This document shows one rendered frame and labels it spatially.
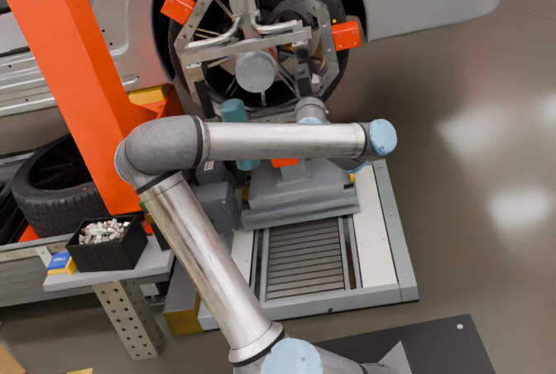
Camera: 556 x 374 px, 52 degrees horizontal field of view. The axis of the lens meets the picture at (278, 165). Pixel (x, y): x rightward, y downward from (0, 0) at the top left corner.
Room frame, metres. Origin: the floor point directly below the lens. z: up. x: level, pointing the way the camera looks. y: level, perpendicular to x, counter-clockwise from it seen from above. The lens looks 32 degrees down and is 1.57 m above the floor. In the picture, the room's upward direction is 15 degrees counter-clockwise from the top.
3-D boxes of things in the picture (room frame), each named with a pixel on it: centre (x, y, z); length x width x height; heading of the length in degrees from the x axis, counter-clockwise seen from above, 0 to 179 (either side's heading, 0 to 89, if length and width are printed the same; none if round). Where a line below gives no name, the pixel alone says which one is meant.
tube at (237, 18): (1.82, 0.08, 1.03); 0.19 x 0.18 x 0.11; 171
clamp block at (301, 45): (1.70, -0.17, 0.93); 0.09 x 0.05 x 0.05; 171
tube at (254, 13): (1.79, -0.11, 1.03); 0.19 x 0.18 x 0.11; 171
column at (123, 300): (1.54, 0.65, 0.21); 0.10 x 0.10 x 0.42; 81
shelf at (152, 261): (1.54, 0.62, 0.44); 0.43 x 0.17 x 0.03; 81
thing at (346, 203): (2.10, -0.06, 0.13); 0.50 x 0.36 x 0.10; 81
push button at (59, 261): (1.57, 0.78, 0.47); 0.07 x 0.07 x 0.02; 81
